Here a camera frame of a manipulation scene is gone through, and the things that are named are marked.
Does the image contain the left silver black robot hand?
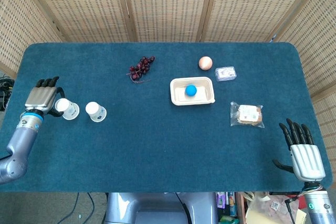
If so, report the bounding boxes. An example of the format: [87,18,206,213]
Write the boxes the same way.
[24,76,66,118]

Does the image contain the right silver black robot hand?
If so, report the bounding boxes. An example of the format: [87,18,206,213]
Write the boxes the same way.
[272,118,326,183]

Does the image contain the white paper cup blue print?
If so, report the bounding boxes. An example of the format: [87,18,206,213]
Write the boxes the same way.
[54,98,80,121]
[85,101,107,123]

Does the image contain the pink plastic bag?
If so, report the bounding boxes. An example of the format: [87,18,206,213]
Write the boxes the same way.
[248,194,301,224]

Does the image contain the woven rattan screen panel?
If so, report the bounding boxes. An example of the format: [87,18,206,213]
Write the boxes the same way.
[19,0,137,43]
[119,0,217,43]
[272,0,336,162]
[196,0,322,43]
[0,0,65,78]

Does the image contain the sandwich in clear bag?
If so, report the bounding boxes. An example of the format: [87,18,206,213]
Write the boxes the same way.
[230,101,265,128]

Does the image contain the colourful packages pile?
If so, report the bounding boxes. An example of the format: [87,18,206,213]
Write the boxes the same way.
[215,191,238,224]

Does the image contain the dark red grape bunch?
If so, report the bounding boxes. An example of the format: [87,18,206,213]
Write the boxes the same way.
[127,56,156,84]

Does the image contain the blue table cloth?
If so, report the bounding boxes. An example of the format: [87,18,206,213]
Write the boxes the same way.
[0,41,333,193]

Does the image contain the blue ball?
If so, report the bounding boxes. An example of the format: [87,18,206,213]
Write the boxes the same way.
[185,84,198,97]

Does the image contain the beige rectangular food container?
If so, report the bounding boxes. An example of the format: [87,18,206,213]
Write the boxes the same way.
[170,76,216,106]

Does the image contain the peach coloured ball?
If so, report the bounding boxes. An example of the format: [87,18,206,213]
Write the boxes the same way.
[198,56,213,71]

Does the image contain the grey robot torso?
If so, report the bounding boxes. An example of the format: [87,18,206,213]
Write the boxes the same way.
[104,191,219,224]

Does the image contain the black cable bundle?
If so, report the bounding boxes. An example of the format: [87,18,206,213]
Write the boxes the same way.
[0,76,16,112]

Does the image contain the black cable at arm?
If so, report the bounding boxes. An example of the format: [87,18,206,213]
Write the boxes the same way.
[285,195,300,224]

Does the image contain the black floor cable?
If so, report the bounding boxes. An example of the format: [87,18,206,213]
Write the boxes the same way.
[59,192,96,224]

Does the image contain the black cable on torso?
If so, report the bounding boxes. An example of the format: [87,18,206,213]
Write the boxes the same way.
[175,192,191,219]

